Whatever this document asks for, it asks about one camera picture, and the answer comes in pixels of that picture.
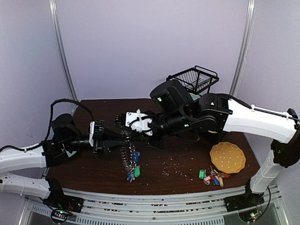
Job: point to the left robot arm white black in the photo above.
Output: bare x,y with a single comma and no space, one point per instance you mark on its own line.
67,142

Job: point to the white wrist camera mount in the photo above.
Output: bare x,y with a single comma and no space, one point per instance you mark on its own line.
138,122
91,133

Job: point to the yellow key tag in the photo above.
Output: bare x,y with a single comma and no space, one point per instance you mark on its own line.
221,181

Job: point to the red key tag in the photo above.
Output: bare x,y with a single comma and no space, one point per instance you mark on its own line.
207,180

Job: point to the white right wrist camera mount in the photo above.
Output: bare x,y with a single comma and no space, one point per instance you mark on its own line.
138,122

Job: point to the grey disc keyring organizer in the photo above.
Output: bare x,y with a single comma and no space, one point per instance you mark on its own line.
129,156

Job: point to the right aluminium frame post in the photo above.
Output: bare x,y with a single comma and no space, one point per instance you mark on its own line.
245,44

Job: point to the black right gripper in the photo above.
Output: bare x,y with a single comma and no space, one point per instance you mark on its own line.
150,137

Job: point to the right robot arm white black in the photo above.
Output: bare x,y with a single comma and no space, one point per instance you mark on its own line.
219,113

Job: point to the blue key tag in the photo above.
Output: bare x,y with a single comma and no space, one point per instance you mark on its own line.
216,182

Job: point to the black wire dish rack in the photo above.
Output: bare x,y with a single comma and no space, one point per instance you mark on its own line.
196,79

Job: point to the yellow dotted plate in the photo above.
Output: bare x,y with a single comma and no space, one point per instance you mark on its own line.
227,157

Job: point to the green key tag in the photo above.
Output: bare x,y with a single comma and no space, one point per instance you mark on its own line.
201,174
137,171

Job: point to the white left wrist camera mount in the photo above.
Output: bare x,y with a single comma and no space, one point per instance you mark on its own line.
91,133

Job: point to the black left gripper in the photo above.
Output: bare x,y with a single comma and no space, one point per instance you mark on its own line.
101,141

